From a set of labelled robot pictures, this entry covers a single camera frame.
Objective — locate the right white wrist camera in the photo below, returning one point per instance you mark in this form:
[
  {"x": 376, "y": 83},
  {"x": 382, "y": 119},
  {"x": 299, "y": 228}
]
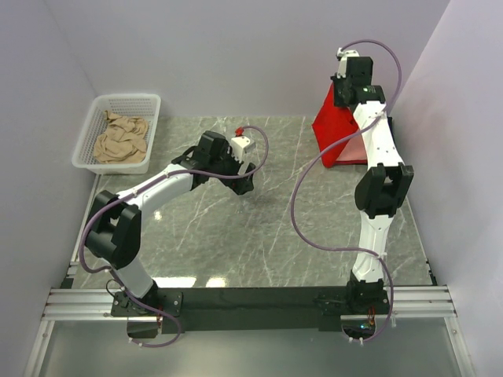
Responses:
[{"x": 343, "y": 55}]

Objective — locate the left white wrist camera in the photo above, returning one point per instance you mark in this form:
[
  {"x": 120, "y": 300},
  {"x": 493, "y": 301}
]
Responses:
[{"x": 240, "y": 147}]

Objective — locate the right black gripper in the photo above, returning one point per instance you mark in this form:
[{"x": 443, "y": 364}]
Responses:
[{"x": 336, "y": 82}]

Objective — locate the dark red folded t shirt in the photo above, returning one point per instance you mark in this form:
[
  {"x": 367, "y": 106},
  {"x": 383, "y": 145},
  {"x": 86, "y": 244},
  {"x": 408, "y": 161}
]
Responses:
[{"x": 350, "y": 163}]

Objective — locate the pink folded t shirt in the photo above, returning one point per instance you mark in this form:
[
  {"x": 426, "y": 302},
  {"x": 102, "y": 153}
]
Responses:
[{"x": 354, "y": 150}]

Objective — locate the black folded t shirt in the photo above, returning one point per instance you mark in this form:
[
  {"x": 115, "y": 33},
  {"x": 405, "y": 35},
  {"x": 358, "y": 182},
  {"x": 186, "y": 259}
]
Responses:
[{"x": 390, "y": 124}]

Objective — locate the aluminium rail frame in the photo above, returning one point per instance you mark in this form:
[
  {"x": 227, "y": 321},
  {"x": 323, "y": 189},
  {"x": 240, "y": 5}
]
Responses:
[{"x": 214, "y": 238}]

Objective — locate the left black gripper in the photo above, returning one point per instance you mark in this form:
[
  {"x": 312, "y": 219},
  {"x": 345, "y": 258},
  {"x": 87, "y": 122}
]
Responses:
[{"x": 239, "y": 186}]

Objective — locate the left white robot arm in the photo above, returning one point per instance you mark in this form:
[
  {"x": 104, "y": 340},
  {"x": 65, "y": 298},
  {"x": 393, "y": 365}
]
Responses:
[{"x": 115, "y": 221}]

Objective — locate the beige crumpled t shirt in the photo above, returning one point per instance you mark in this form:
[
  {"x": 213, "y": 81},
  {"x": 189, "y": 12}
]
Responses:
[{"x": 123, "y": 141}]

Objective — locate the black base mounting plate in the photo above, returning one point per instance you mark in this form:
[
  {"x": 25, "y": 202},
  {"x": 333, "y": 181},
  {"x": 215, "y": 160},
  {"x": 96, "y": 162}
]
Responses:
[{"x": 256, "y": 308}]

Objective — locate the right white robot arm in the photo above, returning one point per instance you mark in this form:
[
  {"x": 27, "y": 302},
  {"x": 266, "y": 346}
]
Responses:
[{"x": 382, "y": 190}]

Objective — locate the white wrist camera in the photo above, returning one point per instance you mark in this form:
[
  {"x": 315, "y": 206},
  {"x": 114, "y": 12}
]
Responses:
[
  {"x": 343, "y": 55},
  {"x": 240, "y": 147}
]

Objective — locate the white plastic basket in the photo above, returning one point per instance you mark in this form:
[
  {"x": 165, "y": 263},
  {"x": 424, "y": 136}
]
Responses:
[{"x": 142, "y": 105}]

